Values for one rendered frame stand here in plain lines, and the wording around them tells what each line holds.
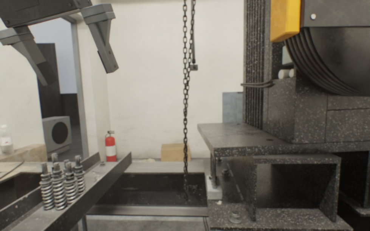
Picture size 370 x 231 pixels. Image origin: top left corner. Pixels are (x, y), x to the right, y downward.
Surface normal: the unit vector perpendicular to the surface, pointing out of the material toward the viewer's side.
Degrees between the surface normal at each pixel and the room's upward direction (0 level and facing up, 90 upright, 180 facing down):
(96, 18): 113
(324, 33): 90
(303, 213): 0
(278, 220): 0
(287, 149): 90
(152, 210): 0
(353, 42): 90
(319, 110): 90
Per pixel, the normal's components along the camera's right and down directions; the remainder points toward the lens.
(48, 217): -0.03, -0.99
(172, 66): -0.07, 0.12
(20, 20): -0.08, 0.51
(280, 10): -1.00, 0.04
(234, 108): 0.14, 0.12
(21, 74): 1.00, -0.02
